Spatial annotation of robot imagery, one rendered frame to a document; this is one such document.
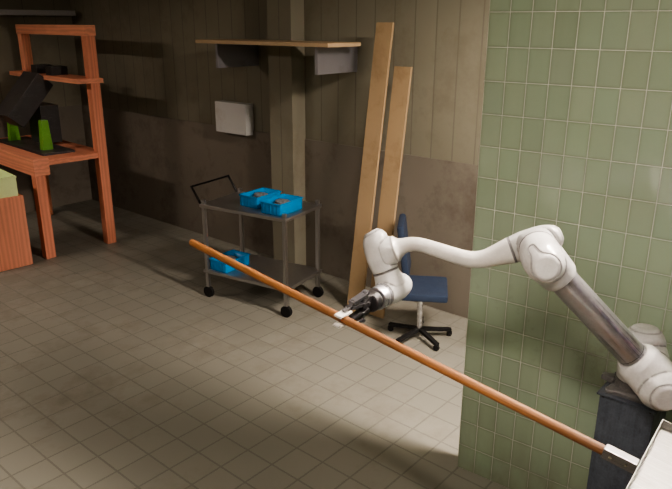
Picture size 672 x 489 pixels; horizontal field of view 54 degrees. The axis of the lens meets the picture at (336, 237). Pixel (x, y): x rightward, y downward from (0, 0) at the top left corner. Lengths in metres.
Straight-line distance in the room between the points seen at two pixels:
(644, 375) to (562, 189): 0.98
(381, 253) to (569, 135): 1.05
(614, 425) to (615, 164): 1.06
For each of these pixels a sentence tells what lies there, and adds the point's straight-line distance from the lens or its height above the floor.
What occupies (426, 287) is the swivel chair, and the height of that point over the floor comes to 0.45.
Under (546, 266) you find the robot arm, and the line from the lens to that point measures 2.26.
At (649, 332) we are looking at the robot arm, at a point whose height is 1.27.
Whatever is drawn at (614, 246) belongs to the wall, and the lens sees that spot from 3.11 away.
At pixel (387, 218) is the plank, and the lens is 5.40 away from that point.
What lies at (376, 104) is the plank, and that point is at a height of 1.73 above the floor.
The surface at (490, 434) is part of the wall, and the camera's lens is 3.74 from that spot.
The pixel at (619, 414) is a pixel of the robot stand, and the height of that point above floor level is 0.93.
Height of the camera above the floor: 2.35
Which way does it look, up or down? 18 degrees down
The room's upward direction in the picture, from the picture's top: straight up
